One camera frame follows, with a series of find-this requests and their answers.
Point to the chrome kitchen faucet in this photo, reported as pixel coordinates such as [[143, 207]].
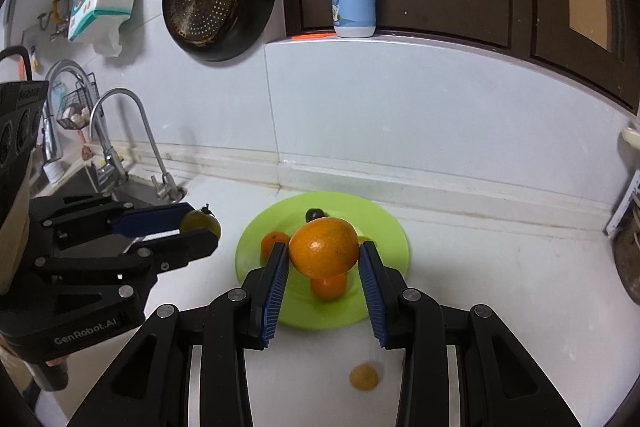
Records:
[[113, 172]]

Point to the steel cooking pot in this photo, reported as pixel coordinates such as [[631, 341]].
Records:
[[626, 253]]

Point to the small orange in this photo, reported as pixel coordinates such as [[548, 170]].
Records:
[[329, 289]]

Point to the steel kitchen sink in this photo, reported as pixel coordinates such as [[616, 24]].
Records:
[[64, 179]]

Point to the green plate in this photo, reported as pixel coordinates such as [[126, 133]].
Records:
[[300, 307]]

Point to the white dish rack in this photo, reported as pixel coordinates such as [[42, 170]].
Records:
[[620, 211]]

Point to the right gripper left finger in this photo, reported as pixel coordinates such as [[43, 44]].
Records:
[[148, 382]]

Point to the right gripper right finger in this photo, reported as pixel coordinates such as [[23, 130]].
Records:
[[500, 383]]

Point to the dark plum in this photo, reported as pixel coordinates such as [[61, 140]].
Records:
[[314, 214]]

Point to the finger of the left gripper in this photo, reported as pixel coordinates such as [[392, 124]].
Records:
[[168, 253], [151, 220]]

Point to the cream handled pan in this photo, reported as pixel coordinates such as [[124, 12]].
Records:
[[632, 137]]

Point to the orange with stem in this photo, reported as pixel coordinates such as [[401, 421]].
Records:
[[271, 239]]

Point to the black wire basket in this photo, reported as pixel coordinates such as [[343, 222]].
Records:
[[75, 106]]

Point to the large orange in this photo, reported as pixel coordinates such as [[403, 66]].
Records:
[[323, 248]]

